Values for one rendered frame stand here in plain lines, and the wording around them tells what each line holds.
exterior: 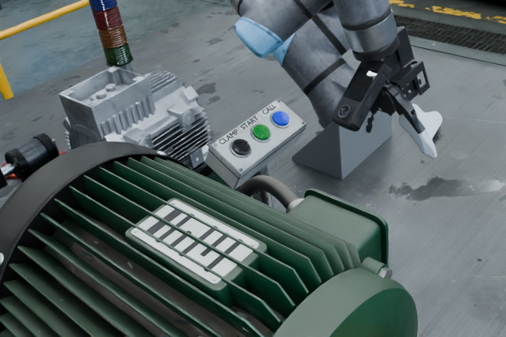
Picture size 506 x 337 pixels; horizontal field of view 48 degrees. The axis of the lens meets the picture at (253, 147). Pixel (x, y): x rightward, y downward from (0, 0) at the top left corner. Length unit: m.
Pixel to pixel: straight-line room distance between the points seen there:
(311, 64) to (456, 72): 0.54
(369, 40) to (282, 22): 0.14
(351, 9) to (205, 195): 0.54
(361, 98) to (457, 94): 0.71
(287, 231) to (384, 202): 0.88
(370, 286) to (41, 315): 0.18
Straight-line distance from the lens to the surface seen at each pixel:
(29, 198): 0.38
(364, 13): 0.84
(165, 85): 1.07
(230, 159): 0.89
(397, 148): 1.35
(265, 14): 0.91
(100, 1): 1.33
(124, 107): 1.00
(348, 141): 1.22
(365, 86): 0.89
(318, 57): 1.26
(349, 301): 0.27
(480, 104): 1.52
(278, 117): 0.96
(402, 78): 0.91
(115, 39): 1.36
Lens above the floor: 1.56
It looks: 33 degrees down
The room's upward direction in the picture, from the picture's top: 9 degrees counter-clockwise
